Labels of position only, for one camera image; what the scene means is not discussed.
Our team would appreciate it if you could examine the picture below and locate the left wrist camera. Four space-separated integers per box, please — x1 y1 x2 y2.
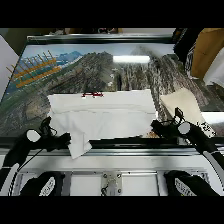
39 116 58 138

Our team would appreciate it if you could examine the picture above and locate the brown cardboard box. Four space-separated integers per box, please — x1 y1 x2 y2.
191 28 224 81

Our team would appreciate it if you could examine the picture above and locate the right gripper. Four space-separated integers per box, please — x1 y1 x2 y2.
150 119 178 138

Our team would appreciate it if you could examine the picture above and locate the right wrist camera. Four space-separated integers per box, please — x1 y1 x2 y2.
172 106 186 126

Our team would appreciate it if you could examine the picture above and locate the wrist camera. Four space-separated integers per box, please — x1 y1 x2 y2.
39 116 58 138
172 106 186 126

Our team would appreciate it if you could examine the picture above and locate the black cable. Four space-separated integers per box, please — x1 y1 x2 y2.
9 147 46 196

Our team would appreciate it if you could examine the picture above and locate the cream garment with black print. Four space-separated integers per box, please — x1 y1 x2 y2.
159 87 217 140

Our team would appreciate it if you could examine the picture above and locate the white T-shirt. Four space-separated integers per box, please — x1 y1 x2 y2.
47 88 158 160

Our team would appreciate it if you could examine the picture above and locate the white garment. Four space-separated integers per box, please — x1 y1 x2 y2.
203 47 224 88

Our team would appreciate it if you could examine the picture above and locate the silver frame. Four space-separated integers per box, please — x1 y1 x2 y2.
0 32 224 197

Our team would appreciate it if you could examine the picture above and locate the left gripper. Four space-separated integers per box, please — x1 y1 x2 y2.
49 132 73 152

